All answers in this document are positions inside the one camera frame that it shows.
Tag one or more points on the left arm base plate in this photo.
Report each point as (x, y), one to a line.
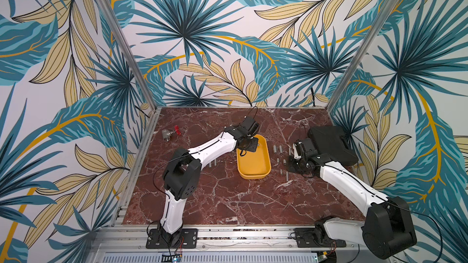
(160, 239)

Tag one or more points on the metal valve red handle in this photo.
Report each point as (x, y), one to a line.
(167, 133)

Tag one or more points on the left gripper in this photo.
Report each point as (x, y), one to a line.
(253, 146)

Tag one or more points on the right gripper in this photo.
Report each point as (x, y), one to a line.
(302, 166)

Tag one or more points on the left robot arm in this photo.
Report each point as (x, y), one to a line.
(183, 171)

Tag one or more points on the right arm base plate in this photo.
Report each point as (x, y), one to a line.
(315, 238)

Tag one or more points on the yellow plastic storage box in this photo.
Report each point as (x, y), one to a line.
(254, 165)

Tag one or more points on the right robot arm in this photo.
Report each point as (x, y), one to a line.
(388, 228)

